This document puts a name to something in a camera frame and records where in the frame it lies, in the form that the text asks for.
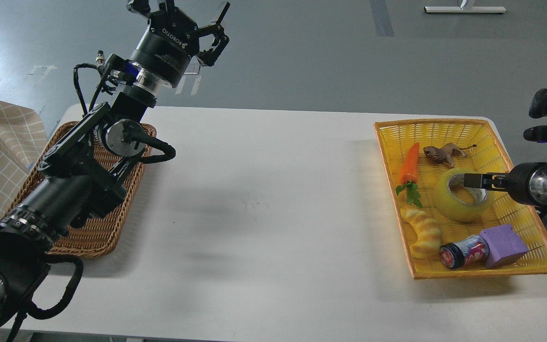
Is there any purple foam block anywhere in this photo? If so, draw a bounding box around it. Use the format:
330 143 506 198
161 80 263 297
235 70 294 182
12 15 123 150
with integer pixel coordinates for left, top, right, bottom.
478 224 529 269

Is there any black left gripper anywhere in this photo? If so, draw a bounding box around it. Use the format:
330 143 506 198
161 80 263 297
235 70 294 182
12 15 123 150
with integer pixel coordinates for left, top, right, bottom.
126 0 231 87

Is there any brown wicker basket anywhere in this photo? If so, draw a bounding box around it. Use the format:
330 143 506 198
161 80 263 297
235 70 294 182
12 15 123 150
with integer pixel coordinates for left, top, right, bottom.
7 121 147 258

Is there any white stand base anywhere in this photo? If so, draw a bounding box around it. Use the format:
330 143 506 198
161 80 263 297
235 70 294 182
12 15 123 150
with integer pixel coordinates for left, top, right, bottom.
423 0 507 15

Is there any orange toy carrot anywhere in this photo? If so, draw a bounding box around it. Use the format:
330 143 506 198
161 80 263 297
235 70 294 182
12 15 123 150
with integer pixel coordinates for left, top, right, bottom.
395 142 423 208

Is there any yellow toy croissant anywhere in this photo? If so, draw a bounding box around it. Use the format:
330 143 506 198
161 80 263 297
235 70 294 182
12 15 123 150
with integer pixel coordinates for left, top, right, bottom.
400 205 443 260

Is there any yellow tape roll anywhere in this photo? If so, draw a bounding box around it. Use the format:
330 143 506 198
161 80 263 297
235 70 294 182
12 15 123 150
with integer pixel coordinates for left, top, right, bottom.
432 168 494 223

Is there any small dark jar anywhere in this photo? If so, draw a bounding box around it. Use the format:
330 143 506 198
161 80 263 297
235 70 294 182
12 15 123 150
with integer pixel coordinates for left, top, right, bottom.
439 235 489 270

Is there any brown toy animal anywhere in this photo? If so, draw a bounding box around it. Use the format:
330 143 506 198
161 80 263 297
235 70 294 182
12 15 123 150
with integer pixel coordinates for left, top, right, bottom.
423 142 477 168

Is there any yellow plastic basket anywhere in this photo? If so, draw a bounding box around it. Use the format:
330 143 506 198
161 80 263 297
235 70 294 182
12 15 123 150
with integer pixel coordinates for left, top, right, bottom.
374 118 547 279

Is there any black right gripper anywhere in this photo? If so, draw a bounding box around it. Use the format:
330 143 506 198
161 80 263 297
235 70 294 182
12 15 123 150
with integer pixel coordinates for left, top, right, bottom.
463 162 546 206

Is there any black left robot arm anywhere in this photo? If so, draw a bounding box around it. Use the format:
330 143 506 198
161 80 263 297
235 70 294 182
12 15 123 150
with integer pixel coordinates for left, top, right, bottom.
0 0 230 342

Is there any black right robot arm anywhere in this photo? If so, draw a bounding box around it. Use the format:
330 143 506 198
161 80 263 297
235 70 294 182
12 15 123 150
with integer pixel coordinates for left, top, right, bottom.
463 125 547 216

